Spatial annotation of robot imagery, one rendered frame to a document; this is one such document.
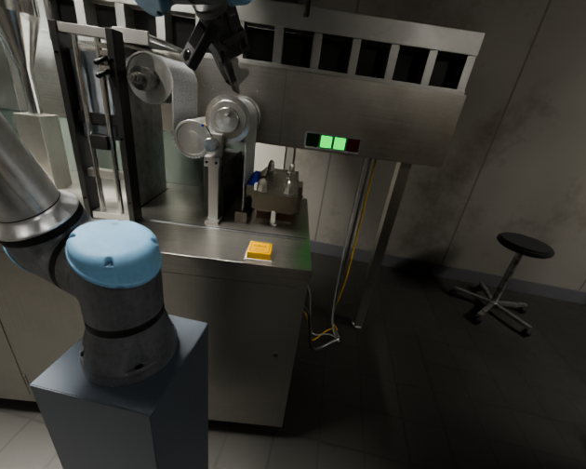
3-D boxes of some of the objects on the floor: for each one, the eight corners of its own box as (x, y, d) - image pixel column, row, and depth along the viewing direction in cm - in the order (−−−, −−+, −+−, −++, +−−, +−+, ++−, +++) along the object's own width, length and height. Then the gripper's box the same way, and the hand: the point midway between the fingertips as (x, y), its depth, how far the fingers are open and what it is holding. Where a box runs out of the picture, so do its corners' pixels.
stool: (546, 343, 204) (597, 269, 177) (458, 320, 215) (494, 247, 188) (512, 297, 254) (549, 234, 227) (443, 280, 265) (469, 218, 238)
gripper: (241, 3, 61) (263, 88, 80) (217, -19, 65) (244, 68, 84) (206, 22, 60) (237, 104, 79) (184, -1, 64) (219, 82, 83)
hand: (231, 86), depth 80 cm, fingers open, 3 cm apart
